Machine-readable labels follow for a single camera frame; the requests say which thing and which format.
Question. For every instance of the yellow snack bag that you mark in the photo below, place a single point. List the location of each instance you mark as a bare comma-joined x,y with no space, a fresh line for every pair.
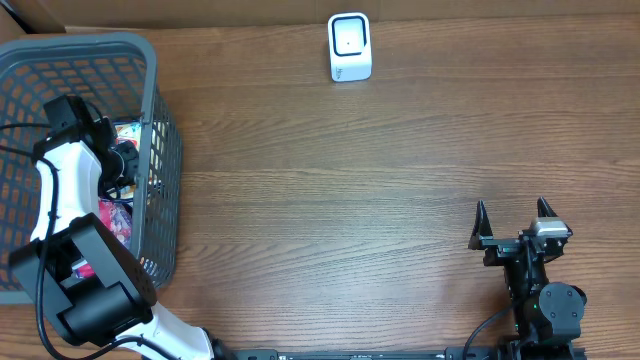
128,132

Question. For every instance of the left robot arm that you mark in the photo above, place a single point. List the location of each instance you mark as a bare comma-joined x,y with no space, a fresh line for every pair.
83,281

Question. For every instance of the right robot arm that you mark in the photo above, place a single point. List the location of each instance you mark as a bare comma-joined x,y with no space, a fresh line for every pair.
547,314

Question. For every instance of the purple red snack pouch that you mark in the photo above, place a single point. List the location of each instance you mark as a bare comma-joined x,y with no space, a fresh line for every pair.
117,217

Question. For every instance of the grey plastic mesh basket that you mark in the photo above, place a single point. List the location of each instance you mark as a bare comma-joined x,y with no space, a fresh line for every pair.
117,73

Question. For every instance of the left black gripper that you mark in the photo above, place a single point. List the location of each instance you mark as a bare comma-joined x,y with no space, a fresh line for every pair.
130,156

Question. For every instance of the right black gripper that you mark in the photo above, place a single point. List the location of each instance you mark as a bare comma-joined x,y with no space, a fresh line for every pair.
500,248

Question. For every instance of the white barcode scanner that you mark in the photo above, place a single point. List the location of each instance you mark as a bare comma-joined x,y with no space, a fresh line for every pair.
349,46

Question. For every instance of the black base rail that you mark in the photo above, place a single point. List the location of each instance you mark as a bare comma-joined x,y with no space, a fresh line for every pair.
450,353

